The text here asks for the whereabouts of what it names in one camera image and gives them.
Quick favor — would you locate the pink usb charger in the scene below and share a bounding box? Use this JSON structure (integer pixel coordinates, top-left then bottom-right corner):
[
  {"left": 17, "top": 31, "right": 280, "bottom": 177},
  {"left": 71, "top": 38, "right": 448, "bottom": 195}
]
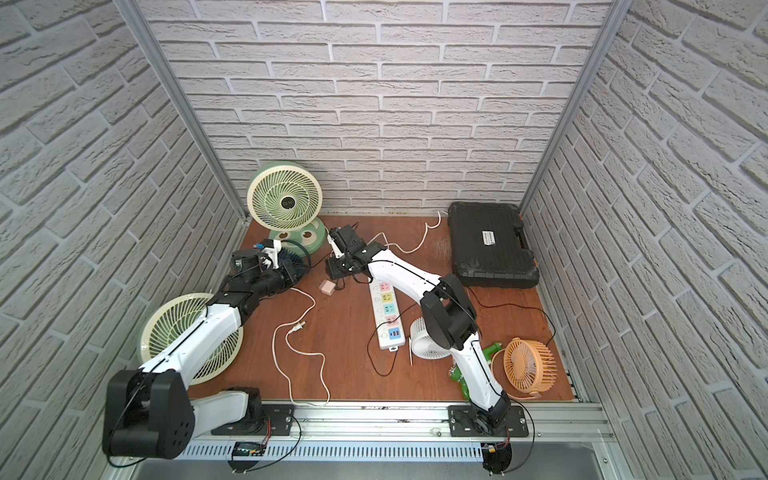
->
[{"left": 319, "top": 279, "right": 337, "bottom": 296}]

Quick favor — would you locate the white fan cable with plug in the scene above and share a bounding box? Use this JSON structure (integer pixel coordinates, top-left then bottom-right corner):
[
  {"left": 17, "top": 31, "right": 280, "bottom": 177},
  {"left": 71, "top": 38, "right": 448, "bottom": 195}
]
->
[{"left": 271, "top": 286, "right": 332, "bottom": 407}]

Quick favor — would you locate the white power strip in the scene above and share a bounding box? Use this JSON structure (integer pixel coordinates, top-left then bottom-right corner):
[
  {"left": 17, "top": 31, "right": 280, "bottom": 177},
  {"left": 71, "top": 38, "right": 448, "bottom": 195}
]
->
[{"left": 369, "top": 280, "right": 406, "bottom": 352}]

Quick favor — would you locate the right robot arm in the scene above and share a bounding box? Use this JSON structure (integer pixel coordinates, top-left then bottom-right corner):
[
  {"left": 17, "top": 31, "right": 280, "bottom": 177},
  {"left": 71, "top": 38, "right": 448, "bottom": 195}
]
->
[{"left": 326, "top": 225, "right": 511, "bottom": 435}]

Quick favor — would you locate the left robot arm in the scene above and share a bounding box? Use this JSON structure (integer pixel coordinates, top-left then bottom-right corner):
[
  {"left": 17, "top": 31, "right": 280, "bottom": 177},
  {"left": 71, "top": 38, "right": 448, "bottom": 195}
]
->
[{"left": 102, "top": 265, "right": 307, "bottom": 459}]

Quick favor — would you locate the dark blue small fan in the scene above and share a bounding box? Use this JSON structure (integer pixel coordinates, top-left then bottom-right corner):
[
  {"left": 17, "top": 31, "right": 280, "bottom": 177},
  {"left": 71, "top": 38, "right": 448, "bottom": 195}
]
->
[{"left": 278, "top": 239, "right": 311, "bottom": 285}]

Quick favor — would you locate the green fan at left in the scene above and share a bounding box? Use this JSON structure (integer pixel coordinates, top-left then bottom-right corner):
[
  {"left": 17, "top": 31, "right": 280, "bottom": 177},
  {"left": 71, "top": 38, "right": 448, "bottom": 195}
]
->
[{"left": 139, "top": 292, "right": 243, "bottom": 385}]

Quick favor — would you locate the white small desk fan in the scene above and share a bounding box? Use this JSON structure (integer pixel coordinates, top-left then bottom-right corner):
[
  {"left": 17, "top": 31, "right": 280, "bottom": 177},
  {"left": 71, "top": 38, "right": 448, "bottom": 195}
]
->
[{"left": 409, "top": 317, "right": 450, "bottom": 360}]

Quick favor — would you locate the orange small fan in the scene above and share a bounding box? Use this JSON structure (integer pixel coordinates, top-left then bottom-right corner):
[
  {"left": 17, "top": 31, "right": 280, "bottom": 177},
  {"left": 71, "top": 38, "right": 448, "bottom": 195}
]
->
[{"left": 503, "top": 338, "right": 557, "bottom": 400}]

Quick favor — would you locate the black plastic tool case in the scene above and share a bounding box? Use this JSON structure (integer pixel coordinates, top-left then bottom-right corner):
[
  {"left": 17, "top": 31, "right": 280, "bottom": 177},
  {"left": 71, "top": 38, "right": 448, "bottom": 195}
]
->
[{"left": 448, "top": 201, "right": 540, "bottom": 289}]

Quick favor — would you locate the small black controller box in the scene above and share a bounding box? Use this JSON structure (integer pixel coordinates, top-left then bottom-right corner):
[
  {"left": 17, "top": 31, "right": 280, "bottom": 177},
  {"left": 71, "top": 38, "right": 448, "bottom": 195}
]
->
[{"left": 231, "top": 442, "right": 268, "bottom": 459}]

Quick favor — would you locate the black round connector box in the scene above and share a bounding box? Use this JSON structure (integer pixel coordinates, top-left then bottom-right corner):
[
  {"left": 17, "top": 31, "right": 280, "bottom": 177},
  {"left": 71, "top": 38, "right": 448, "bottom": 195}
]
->
[{"left": 481, "top": 443, "right": 513, "bottom": 475}]

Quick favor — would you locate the white power strip cord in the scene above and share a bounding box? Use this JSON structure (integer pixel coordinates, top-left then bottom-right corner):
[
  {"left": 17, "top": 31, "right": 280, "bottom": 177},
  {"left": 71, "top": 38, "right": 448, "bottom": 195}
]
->
[{"left": 367, "top": 211, "right": 442, "bottom": 256}]

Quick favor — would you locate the black usb cable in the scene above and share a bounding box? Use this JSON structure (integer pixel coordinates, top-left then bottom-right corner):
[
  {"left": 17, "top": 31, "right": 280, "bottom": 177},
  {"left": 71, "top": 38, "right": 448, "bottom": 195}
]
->
[{"left": 365, "top": 302, "right": 421, "bottom": 379}]

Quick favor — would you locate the green fan by back wall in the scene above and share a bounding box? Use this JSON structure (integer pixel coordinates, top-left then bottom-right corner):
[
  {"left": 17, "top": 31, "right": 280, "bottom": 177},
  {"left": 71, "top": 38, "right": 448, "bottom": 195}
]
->
[{"left": 246, "top": 162, "right": 327, "bottom": 255}]

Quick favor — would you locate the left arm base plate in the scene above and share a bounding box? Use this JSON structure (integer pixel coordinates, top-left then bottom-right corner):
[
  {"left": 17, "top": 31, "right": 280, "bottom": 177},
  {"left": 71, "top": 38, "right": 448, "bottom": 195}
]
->
[{"left": 211, "top": 404, "right": 295, "bottom": 436}]

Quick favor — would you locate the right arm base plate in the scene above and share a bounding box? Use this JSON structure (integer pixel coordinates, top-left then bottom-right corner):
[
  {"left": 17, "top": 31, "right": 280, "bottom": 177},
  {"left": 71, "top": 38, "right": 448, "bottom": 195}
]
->
[{"left": 447, "top": 405, "right": 529, "bottom": 439}]

